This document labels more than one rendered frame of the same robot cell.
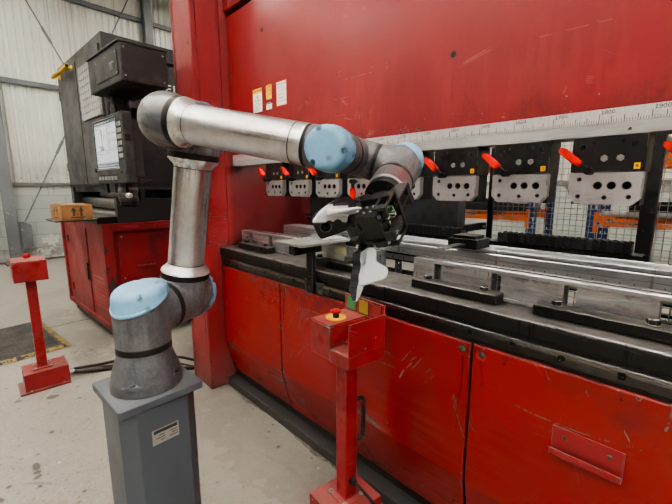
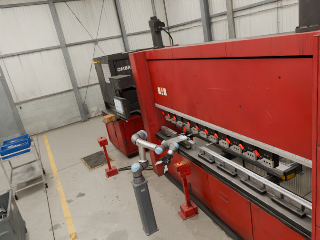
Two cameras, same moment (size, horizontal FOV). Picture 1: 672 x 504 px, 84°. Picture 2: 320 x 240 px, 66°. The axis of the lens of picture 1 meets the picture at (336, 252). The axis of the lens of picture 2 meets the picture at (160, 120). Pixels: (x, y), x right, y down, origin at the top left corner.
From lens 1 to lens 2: 2.27 m
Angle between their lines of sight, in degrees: 23
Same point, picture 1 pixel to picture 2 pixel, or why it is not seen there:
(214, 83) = (145, 83)
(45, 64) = (79, 32)
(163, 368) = (141, 179)
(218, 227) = (154, 126)
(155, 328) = (138, 173)
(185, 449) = (146, 192)
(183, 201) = (140, 149)
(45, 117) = (83, 56)
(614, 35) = (219, 113)
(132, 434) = (137, 189)
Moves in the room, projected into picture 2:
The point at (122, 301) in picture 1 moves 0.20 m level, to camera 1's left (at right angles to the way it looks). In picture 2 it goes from (133, 168) to (119, 168)
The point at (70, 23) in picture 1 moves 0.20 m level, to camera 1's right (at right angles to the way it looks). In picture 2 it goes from (85, 9) to (90, 8)
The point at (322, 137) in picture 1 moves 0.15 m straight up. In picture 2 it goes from (156, 150) to (154, 137)
